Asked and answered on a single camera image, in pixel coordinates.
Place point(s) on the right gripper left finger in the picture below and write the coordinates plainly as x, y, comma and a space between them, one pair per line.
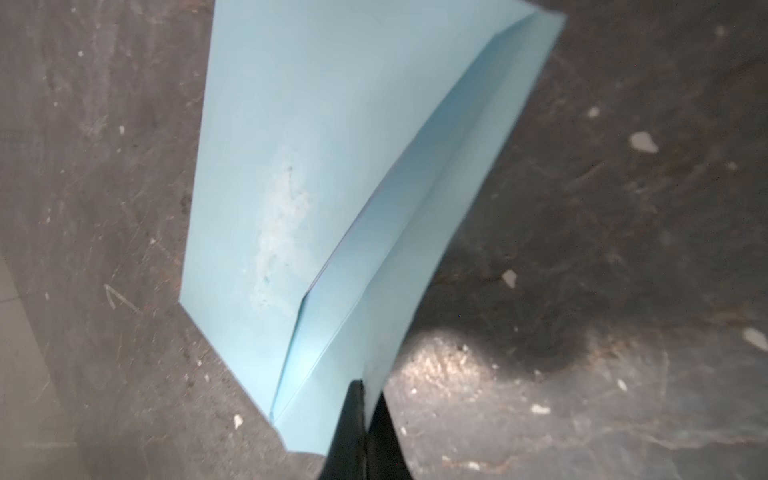
347, 454

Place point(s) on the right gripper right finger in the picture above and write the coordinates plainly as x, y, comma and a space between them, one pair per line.
384, 456

